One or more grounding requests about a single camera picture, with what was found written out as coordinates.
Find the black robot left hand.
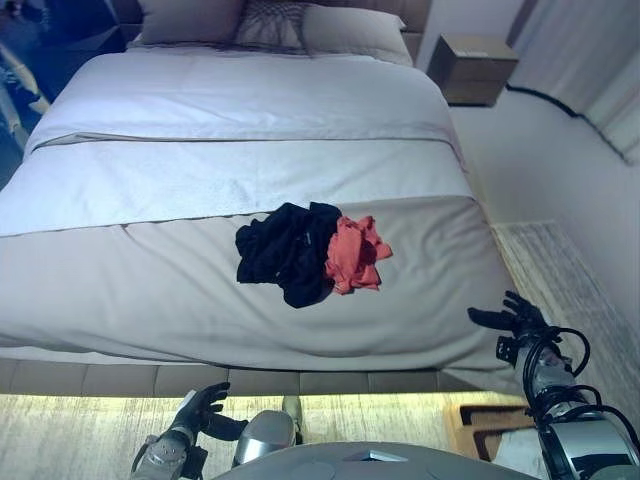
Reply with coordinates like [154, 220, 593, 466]
[173, 381, 250, 442]

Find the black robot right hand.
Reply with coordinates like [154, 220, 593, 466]
[466, 289, 550, 347]

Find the black garment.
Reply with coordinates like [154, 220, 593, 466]
[234, 200, 344, 310]

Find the orange garment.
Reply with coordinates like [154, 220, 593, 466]
[323, 214, 394, 297]

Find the brown laundry basket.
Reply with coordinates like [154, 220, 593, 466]
[443, 398, 547, 465]

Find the taupe bed cover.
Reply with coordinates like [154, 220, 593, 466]
[0, 193, 524, 396]

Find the grey robot left leg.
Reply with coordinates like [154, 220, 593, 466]
[231, 393, 305, 470]

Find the grey robot torso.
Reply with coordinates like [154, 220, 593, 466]
[213, 441, 542, 480]

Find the wooden two-drawer nightstand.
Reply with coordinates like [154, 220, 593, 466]
[427, 33, 520, 108]

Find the light sheer curtain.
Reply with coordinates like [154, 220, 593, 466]
[509, 0, 640, 167]

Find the white duvet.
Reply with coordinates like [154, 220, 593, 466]
[0, 47, 471, 237]

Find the large grey pillow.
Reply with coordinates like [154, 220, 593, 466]
[136, 0, 247, 47]
[299, 4, 408, 57]

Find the patterned grey cushion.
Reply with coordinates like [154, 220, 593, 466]
[231, 0, 315, 52]

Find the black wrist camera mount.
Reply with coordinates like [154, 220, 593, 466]
[494, 336, 522, 370]

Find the dark floor cable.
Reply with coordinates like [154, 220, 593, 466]
[503, 83, 632, 162]

